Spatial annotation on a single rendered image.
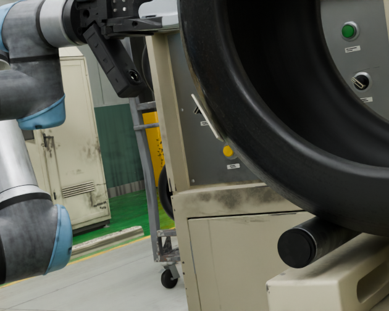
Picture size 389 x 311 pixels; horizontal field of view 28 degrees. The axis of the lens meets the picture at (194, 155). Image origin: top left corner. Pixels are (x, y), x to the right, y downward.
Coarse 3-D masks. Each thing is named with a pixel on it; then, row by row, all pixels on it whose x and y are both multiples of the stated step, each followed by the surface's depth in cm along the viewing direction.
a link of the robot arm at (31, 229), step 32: (0, 64) 146; (0, 128) 140; (0, 160) 138; (0, 192) 137; (32, 192) 136; (0, 224) 132; (32, 224) 133; (64, 224) 135; (32, 256) 132; (64, 256) 135
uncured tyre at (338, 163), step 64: (192, 0) 89; (256, 0) 109; (192, 64) 91; (256, 64) 107; (320, 64) 109; (256, 128) 86; (320, 128) 108; (384, 128) 106; (320, 192) 83; (384, 192) 79
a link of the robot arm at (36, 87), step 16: (16, 64) 115; (32, 64) 115; (48, 64) 116; (0, 80) 113; (16, 80) 114; (32, 80) 115; (48, 80) 116; (0, 96) 112; (16, 96) 113; (32, 96) 115; (48, 96) 116; (64, 96) 119; (0, 112) 113; (16, 112) 115; (32, 112) 116; (48, 112) 116; (64, 112) 119; (32, 128) 116
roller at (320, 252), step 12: (300, 228) 85; (312, 228) 86; (324, 228) 88; (336, 228) 90; (348, 228) 93; (288, 240) 85; (300, 240) 84; (312, 240) 84; (324, 240) 86; (336, 240) 89; (348, 240) 94; (288, 252) 85; (300, 252) 85; (312, 252) 84; (324, 252) 87; (288, 264) 86; (300, 264) 85
